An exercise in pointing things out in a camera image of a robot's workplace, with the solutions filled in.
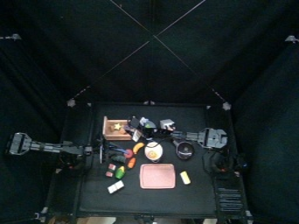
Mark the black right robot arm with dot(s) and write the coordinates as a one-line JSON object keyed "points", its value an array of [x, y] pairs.
{"points": [[213, 137]]}

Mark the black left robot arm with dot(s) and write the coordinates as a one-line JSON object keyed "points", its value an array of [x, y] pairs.
{"points": [[48, 146]]}

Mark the red round toy nut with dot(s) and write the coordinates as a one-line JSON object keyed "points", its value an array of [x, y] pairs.
{"points": [[129, 153]]}

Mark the yellow star-shaped toy nut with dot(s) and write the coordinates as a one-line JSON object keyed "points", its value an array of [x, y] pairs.
{"points": [[117, 126]]}

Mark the wooden toy toolbox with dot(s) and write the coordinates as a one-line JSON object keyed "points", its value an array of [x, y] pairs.
{"points": [[116, 134]]}

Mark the small toy picture cube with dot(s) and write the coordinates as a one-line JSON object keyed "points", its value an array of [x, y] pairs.
{"points": [[110, 174], [113, 166]]}

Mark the blue toy tool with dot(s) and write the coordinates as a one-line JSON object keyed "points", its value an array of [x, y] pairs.
{"points": [[114, 145]]}

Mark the orange toy carrot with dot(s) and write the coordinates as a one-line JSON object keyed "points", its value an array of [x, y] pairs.
{"points": [[132, 162]]}

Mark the yellow toy banana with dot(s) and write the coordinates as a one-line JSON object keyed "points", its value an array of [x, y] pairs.
{"points": [[138, 147]]}

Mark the toy corn with green husk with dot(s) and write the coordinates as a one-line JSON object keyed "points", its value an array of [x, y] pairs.
{"points": [[120, 172]]}

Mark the white toy knife block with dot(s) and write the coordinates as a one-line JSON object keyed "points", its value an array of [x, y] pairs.
{"points": [[168, 124]]}

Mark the grey toy frying pan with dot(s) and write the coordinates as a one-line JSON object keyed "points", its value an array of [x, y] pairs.
{"points": [[174, 141]]}

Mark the white toy pot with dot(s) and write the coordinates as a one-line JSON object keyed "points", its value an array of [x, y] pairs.
{"points": [[154, 152]]}

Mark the white rectangular block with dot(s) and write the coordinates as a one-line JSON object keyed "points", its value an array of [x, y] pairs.
{"points": [[116, 186]]}

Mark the pink plastic tray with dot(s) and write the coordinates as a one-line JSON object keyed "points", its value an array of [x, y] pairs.
{"points": [[158, 176]]}

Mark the yellow toy block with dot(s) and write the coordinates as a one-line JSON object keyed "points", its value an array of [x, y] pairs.
{"points": [[185, 177]]}

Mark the white text label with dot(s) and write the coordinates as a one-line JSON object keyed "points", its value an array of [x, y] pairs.
{"points": [[230, 199]]}

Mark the grey frame corner bracket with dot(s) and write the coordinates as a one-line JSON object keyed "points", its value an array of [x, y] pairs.
{"points": [[292, 38], [15, 37], [226, 105], [72, 102]]}

